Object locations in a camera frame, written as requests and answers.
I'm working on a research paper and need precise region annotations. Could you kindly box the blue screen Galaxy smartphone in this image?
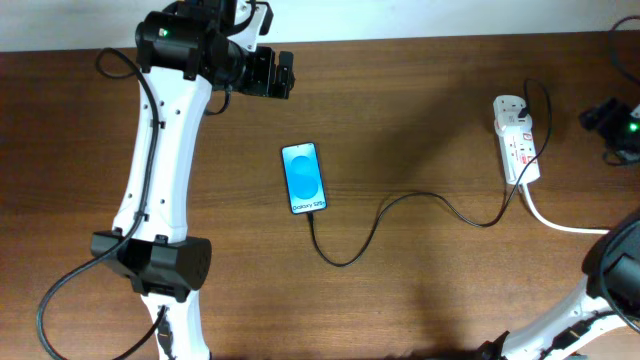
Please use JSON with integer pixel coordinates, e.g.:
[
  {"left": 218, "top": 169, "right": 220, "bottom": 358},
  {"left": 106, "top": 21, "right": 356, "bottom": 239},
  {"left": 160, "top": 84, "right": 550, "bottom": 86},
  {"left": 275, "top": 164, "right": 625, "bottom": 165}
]
[{"left": 281, "top": 142, "right": 327, "bottom": 214}]

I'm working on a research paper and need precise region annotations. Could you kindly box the white power strip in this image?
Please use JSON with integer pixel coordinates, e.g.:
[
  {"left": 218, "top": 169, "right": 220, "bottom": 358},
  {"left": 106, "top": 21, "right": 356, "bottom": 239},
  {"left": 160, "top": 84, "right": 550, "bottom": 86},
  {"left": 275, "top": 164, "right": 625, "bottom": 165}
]
[{"left": 493, "top": 95, "right": 540, "bottom": 185}]

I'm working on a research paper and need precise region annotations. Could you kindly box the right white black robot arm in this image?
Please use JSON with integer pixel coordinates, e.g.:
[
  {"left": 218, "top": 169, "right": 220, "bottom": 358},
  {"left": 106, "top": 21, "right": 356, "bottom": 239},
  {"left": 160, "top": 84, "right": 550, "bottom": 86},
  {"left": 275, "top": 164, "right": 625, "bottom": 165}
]
[{"left": 471, "top": 95, "right": 639, "bottom": 359}]

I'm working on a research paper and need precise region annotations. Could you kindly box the white power strip cord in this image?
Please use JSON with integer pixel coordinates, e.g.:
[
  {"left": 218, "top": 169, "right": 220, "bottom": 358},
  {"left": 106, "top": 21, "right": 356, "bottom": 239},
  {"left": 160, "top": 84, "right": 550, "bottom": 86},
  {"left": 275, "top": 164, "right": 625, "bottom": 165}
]
[{"left": 519, "top": 182, "right": 611, "bottom": 236}]

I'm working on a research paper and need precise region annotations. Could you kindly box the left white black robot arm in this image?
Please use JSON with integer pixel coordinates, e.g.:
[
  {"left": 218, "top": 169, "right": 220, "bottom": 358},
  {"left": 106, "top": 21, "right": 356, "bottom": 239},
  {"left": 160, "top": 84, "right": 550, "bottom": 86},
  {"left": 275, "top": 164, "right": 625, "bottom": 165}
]
[{"left": 91, "top": 1, "right": 295, "bottom": 359}]

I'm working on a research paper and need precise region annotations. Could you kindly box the black USB charging cable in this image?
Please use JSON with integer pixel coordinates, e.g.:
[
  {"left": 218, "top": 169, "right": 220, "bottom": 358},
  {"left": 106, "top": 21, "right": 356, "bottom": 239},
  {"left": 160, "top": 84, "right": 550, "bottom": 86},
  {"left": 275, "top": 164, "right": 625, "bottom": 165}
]
[{"left": 306, "top": 78, "right": 553, "bottom": 268}]

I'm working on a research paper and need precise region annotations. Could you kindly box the white USB charger plug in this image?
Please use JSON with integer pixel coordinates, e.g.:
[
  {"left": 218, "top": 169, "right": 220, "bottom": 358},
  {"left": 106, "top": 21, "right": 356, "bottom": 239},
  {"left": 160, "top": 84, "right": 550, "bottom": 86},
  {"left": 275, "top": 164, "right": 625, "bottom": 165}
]
[{"left": 494, "top": 111, "right": 532, "bottom": 137}]

